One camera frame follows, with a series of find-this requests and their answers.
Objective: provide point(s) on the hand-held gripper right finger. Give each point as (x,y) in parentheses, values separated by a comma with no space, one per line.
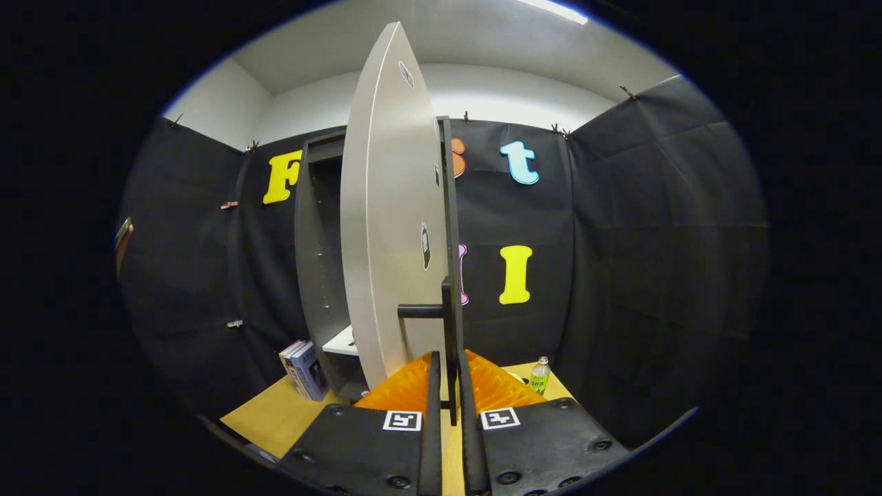
(472,441)

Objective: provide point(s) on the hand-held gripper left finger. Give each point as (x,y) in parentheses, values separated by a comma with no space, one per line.
(431,427)

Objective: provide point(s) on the dark grey shoe cabinet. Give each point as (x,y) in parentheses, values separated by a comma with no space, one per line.
(310,262)

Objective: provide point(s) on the beige shoe cabinet door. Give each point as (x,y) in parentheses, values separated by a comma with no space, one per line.
(386,207)

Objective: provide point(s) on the green drink bottle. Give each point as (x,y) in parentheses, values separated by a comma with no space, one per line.
(539,379)

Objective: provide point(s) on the blue cover book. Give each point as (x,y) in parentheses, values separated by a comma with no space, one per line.
(313,375)

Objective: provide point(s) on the black backdrop cloth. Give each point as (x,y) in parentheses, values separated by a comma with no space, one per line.
(654,275)

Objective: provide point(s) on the long ceiling light strip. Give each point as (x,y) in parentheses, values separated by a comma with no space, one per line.
(551,10)

